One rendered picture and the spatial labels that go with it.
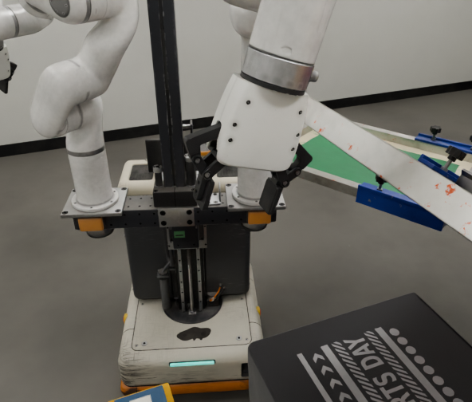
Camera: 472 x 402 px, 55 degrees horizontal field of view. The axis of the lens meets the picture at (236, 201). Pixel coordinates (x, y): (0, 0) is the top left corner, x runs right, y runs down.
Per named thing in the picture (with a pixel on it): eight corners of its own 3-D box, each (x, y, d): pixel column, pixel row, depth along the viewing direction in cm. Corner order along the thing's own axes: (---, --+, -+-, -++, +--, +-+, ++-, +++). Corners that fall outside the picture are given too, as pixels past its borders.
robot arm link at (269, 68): (303, 57, 55) (296, 80, 56) (238, 40, 51) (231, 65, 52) (337, 72, 49) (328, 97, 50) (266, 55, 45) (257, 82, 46)
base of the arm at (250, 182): (230, 179, 136) (229, 131, 128) (271, 178, 136) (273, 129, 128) (233, 206, 122) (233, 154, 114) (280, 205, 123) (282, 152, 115)
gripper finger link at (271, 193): (293, 160, 59) (277, 205, 62) (273, 157, 58) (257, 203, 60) (305, 171, 57) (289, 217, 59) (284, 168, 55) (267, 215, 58)
